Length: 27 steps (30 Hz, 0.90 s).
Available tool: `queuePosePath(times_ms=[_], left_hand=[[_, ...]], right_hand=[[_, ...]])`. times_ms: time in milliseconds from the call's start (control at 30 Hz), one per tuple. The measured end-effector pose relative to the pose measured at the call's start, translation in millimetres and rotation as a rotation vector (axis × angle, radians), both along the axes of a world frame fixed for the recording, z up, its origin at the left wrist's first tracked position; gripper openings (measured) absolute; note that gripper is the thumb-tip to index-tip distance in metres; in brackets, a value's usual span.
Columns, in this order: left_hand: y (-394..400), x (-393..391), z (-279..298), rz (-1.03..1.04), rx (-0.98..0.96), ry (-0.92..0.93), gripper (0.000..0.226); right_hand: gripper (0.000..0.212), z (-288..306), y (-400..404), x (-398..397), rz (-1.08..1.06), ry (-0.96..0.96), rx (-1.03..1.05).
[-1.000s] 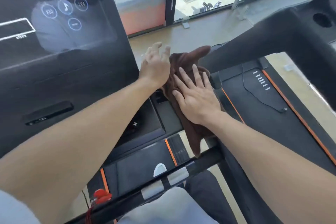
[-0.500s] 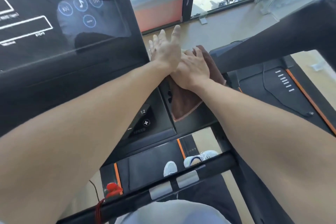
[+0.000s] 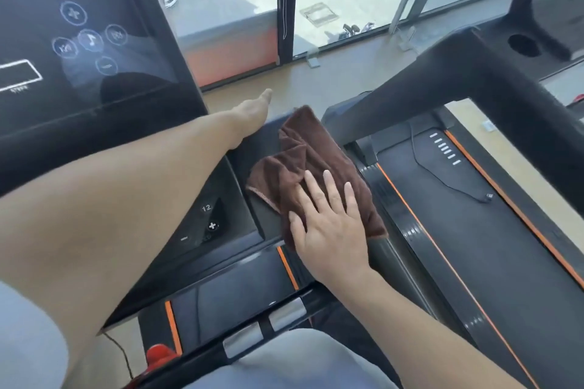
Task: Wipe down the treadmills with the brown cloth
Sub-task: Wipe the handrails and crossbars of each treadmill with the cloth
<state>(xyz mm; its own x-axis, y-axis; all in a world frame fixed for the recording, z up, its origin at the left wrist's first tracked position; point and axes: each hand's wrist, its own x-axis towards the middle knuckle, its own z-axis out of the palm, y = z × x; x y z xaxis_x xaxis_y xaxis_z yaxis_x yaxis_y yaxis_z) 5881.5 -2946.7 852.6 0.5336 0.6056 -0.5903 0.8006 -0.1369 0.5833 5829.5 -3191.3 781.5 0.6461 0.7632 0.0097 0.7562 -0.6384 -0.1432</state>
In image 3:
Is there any person's right hand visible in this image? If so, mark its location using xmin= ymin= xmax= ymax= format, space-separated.
xmin=288 ymin=170 xmax=371 ymax=287

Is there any person's left hand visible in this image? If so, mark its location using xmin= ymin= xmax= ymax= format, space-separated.
xmin=228 ymin=88 xmax=274 ymax=150

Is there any brown microfibre cloth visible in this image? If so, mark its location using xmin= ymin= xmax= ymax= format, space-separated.
xmin=246 ymin=105 xmax=389 ymax=250

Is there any black treadmill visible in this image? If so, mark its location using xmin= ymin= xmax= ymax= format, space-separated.
xmin=321 ymin=0 xmax=584 ymax=389
xmin=0 ymin=0 xmax=457 ymax=389

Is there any person's right forearm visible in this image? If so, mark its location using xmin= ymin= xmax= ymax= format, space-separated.
xmin=339 ymin=267 xmax=530 ymax=389

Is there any person's left forearm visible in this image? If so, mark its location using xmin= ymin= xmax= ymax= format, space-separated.
xmin=0 ymin=110 xmax=243 ymax=389

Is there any person's grey shirt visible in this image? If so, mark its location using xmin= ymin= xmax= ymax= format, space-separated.
xmin=0 ymin=281 xmax=398 ymax=389

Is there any orange patterned parapet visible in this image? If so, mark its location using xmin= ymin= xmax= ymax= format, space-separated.
xmin=175 ymin=0 xmax=280 ymax=86

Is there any grey square drain cover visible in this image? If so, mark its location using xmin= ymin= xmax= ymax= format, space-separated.
xmin=299 ymin=1 xmax=341 ymax=29

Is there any black window frame post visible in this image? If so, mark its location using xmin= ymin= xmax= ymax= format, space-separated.
xmin=276 ymin=0 xmax=300 ymax=65

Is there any black cord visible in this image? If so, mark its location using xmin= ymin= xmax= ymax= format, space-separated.
xmin=409 ymin=122 xmax=495 ymax=204

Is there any red safety cord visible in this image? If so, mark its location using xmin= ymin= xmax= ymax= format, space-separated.
xmin=101 ymin=331 xmax=181 ymax=380

